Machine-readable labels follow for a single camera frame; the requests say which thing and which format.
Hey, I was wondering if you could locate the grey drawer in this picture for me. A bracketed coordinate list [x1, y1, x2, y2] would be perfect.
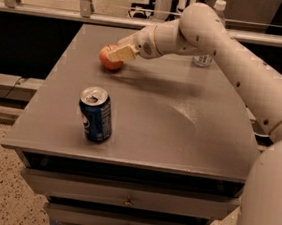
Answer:
[42, 202, 214, 225]
[21, 169, 240, 220]

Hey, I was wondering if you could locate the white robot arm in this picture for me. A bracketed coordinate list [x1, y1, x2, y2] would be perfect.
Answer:
[107, 3, 282, 225]

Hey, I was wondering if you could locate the blue pepsi can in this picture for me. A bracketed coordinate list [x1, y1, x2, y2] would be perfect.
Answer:
[79, 86, 112, 142]

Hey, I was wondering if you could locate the grey drawer cabinet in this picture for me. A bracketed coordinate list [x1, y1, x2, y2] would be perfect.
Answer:
[3, 24, 259, 225]

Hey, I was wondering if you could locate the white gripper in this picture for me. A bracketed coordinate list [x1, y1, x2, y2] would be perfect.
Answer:
[107, 26, 160, 62]

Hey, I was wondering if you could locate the black cable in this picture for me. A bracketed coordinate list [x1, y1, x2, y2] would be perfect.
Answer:
[1, 74, 30, 101]

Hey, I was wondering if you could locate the metal railing bar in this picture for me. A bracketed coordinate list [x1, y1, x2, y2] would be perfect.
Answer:
[0, 1, 282, 48]

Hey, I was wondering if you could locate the clear plastic water bottle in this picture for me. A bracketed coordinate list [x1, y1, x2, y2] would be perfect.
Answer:
[191, 0, 228, 70]

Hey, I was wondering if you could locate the lower grey drawer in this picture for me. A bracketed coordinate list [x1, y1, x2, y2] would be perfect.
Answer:
[42, 202, 214, 225]

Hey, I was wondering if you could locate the upper grey drawer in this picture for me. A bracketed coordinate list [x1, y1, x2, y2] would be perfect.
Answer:
[21, 169, 240, 220]

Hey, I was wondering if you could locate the red apple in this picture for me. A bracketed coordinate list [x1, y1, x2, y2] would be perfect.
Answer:
[99, 45, 123, 71]

